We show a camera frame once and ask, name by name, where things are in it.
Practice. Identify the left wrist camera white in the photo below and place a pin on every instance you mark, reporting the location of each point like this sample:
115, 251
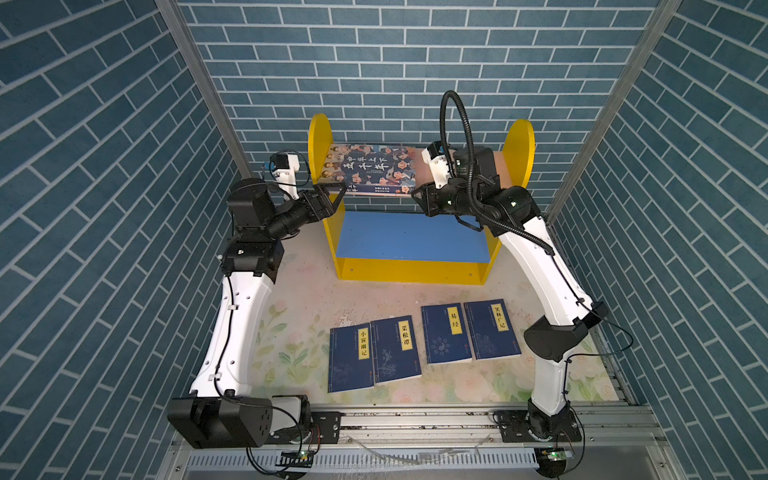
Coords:
284, 167

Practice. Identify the yellow shelf with coloured boards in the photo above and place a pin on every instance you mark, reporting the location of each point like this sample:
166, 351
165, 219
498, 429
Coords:
410, 247

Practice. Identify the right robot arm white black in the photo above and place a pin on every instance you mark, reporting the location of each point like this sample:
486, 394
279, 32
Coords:
469, 180

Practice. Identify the blue book rightmost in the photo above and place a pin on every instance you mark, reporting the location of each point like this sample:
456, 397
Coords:
490, 330

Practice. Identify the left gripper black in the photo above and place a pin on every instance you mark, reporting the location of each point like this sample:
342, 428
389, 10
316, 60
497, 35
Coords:
318, 204

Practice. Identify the blue book yellow label Yijing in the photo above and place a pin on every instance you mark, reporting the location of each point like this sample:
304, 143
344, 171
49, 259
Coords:
445, 333

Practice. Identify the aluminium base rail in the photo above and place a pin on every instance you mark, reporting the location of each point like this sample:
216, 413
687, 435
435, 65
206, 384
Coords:
610, 440

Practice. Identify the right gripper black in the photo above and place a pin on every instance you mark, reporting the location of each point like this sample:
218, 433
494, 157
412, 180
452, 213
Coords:
428, 203

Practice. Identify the blue book leftmost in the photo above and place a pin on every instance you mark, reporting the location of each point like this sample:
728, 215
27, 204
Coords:
350, 359

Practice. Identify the floral table mat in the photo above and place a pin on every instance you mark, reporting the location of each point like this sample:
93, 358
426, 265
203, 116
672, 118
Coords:
286, 351

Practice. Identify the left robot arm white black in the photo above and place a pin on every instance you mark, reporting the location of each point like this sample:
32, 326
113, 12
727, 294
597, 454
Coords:
221, 409

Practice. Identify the colourful illustrated thick book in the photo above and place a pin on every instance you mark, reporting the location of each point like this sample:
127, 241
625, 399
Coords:
371, 169

